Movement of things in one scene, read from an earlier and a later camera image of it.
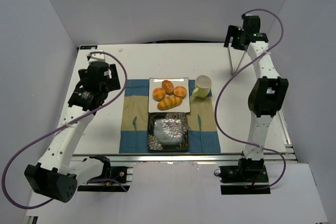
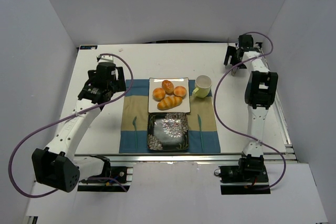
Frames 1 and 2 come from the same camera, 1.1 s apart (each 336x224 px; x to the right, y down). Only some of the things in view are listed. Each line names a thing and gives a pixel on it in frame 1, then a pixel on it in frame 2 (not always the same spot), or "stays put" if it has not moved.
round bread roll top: x=168 y=87 stays put
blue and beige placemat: x=202 y=134 stays put
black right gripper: x=232 y=35 -> x=233 y=57
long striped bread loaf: x=169 y=102 stays put
